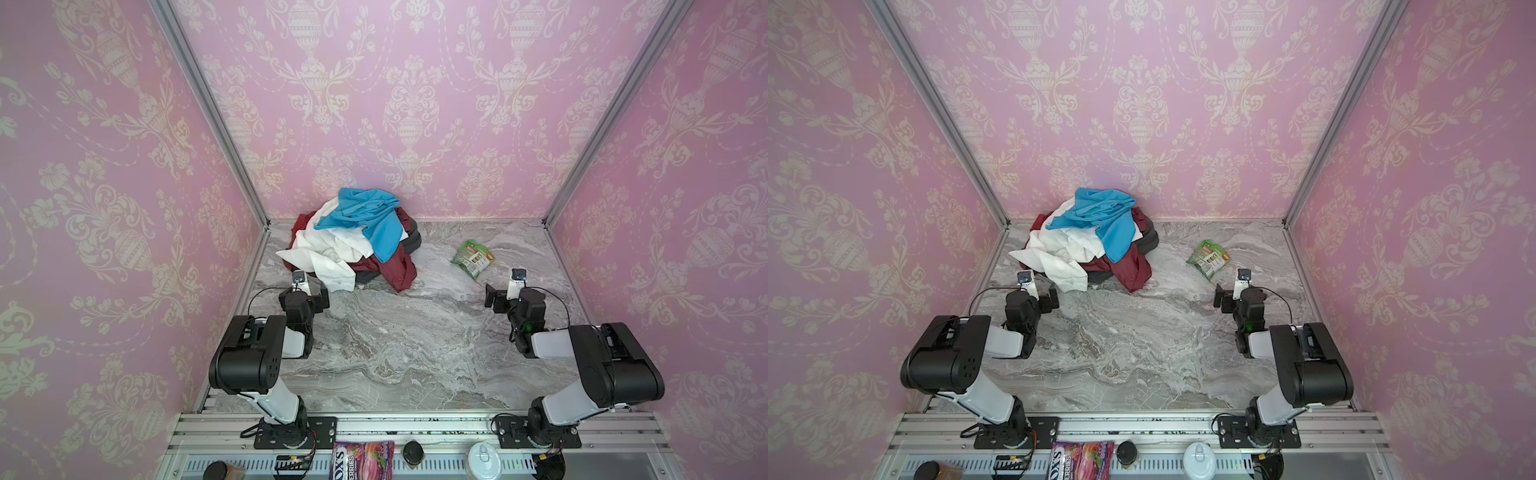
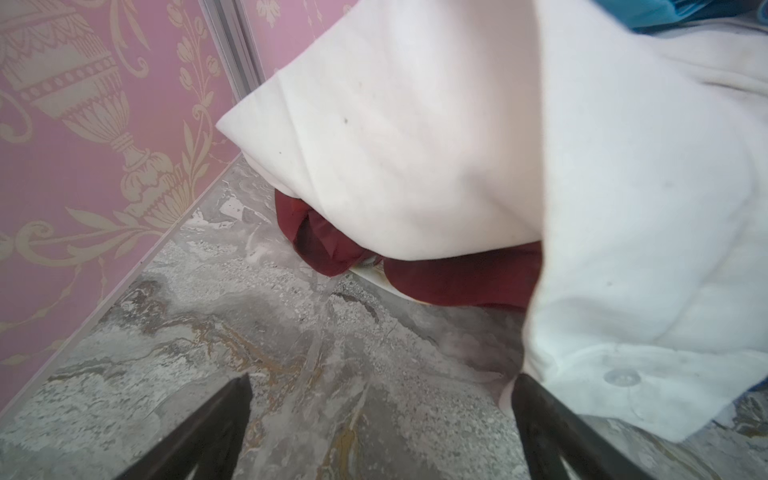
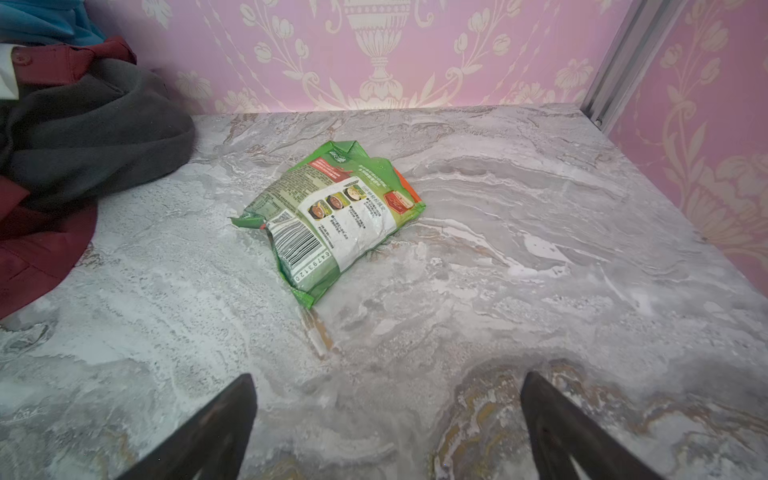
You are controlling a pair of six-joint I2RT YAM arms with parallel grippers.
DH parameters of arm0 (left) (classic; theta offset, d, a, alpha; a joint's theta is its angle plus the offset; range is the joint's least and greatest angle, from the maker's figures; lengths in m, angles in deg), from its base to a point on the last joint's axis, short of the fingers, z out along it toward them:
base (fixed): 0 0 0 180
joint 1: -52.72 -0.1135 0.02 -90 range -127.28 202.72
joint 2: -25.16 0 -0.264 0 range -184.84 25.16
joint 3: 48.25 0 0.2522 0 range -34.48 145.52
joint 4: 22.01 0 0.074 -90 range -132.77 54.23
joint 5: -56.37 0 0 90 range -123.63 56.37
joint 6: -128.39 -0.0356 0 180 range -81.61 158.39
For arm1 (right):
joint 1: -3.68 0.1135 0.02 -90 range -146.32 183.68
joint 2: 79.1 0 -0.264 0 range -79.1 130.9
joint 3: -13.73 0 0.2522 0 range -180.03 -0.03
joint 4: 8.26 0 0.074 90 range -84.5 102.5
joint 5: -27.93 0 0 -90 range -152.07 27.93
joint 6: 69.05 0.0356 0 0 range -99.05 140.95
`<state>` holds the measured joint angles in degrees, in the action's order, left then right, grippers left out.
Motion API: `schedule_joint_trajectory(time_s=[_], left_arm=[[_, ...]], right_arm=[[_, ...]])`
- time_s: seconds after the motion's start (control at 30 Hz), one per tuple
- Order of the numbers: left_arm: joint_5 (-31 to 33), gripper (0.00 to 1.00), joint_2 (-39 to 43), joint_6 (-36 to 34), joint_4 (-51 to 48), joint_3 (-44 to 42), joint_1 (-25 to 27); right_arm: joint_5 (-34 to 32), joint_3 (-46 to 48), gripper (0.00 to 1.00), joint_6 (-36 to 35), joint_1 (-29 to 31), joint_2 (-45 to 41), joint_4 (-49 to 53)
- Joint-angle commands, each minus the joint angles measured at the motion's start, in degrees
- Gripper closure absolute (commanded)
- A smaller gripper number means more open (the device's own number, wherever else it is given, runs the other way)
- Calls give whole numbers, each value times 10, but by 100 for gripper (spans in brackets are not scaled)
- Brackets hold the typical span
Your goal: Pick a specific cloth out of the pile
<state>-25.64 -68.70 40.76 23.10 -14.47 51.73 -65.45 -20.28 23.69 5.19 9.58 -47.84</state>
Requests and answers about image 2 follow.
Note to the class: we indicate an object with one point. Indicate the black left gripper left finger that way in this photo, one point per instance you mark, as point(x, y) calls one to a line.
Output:
point(207, 444)

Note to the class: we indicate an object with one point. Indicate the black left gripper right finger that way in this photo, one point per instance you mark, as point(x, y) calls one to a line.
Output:
point(555, 440)

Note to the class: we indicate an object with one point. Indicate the maroon cloth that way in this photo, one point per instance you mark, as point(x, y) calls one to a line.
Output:
point(504, 278)

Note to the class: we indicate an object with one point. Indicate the white cloth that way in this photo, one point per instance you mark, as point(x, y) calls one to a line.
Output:
point(432, 129)

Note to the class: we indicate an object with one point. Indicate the teal blue cloth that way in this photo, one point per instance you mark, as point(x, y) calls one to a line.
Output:
point(654, 14)

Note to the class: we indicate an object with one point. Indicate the aluminium corner post left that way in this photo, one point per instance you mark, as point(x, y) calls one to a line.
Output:
point(236, 44)

